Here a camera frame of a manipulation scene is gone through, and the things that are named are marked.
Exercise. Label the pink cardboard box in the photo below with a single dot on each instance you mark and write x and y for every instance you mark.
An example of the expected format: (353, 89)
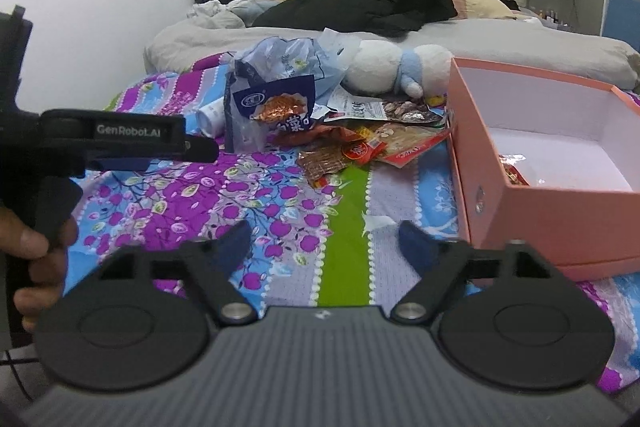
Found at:
(550, 217)

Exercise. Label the beige pillow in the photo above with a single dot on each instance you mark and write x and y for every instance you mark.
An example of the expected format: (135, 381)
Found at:
(477, 4)

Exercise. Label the person's left hand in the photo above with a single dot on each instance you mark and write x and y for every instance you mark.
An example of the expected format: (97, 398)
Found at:
(50, 277)

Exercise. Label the white bottle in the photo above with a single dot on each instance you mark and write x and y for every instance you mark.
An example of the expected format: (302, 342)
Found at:
(210, 119)

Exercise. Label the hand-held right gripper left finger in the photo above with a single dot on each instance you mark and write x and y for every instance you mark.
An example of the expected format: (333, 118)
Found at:
(235, 247)

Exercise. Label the blue board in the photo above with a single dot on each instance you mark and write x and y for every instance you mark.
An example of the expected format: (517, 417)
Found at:
(622, 22)

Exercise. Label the red gold snack packet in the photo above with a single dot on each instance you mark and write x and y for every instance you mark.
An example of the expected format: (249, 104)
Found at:
(515, 174)

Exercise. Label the dark blue snack bag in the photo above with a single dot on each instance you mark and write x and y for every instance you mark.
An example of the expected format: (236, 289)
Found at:
(305, 87)

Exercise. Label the pile of clothes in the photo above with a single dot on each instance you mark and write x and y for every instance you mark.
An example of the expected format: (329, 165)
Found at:
(220, 9)

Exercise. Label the brown snack packet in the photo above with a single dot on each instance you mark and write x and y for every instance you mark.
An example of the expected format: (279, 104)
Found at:
(322, 164)

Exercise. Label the small red sachet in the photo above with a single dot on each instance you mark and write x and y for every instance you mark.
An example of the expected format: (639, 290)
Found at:
(360, 152)

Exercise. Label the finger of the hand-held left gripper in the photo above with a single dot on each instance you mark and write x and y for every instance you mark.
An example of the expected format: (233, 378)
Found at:
(200, 151)

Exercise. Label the grey duvet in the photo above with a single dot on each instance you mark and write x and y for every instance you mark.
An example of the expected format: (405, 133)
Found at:
(500, 39)

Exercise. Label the row of small bottles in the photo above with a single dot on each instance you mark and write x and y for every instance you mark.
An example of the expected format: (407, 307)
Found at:
(550, 17)

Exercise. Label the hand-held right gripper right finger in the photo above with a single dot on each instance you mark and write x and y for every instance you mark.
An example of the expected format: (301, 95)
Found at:
(417, 247)

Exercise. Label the white and blue plush toy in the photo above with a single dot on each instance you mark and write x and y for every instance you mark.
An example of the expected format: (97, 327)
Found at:
(375, 67)

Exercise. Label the floral striped bedsheet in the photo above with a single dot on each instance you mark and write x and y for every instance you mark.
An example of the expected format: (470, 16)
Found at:
(345, 232)

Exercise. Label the white fish snack packet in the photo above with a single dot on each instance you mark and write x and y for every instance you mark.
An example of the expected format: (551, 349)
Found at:
(360, 109)

